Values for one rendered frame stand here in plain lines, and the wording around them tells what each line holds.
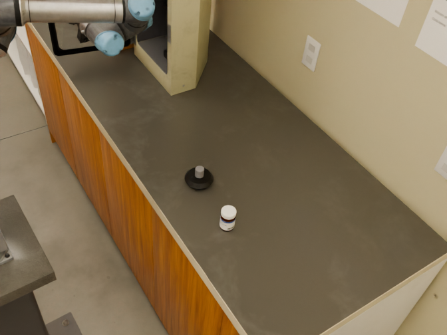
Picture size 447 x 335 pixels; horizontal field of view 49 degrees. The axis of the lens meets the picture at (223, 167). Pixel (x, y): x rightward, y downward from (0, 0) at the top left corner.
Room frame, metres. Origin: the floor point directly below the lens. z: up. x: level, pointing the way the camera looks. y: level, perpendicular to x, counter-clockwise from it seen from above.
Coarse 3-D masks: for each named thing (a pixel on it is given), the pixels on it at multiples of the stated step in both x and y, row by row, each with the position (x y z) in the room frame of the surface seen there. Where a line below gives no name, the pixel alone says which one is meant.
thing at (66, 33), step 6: (60, 24) 1.62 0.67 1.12; (66, 24) 1.63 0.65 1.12; (60, 30) 1.62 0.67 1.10; (66, 30) 1.63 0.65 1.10; (72, 30) 1.64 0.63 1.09; (60, 36) 1.61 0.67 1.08; (66, 36) 1.62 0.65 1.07; (72, 36) 1.63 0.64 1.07; (60, 42) 1.61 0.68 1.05; (66, 42) 1.62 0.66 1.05; (72, 42) 1.63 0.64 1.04; (78, 42) 1.64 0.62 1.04; (90, 42) 1.67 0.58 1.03; (66, 48) 1.62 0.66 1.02; (72, 48) 1.63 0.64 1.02
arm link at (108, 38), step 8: (88, 24) 1.31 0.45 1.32; (96, 24) 1.31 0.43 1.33; (104, 24) 1.31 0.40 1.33; (112, 24) 1.30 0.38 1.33; (88, 32) 1.29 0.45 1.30; (96, 32) 1.28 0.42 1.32; (104, 32) 1.27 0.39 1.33; (112, 32) 1.27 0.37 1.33; (120, 32) 1.30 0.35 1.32; (96, 40) 1.26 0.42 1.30; (104, 40) 1.24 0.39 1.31; (112, 40) 1.25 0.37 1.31; (120, 40) 1.27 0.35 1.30; (96, 48) 1.27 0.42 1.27; (104, 48) 1.24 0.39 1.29; (112, 48) 1.25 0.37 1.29; (120, 48) 1.27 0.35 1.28
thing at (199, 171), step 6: (192, 168) 1.10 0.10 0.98; (198, 168) 1.07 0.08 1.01; (204, 168) 1.10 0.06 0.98; (186, 174) 1.07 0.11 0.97; (192, 174) 1.07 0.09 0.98; (198, 174) 1.06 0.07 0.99; (204, 174) 1.08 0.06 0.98; (210, 174) 1.08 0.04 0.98; (186, 180) 1.05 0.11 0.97; (192, 180) 1.04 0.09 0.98; (198, 180) 1.05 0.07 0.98; (204, 180) 1.05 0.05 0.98; (210, 180) 1.06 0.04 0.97; (192, 186) 1.03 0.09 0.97; (198, 186) 1.03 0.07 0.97; (204, 186) 1.03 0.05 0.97
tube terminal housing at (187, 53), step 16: (176, 0) 1.52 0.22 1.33; (192, 0) 1.55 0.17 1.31; (208, 0) 1.71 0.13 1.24; (176, 16) 1.52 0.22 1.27; (192, 16) 1.55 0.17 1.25; (208, 16) 1.73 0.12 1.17; (176, 32) 1.52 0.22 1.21; (192, 32) 1.56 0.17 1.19; (208, 32) 1.75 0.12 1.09; (176, 48) 1.52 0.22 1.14; (192, 48) 1.56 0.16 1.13; (144, 64) 1.68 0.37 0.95; (176, 64) 1.52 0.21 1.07; (192, 64) 1.56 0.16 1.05; (160, 80) 1.57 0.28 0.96; (176, 80) 1.52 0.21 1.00; (192, 80) 1.56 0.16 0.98
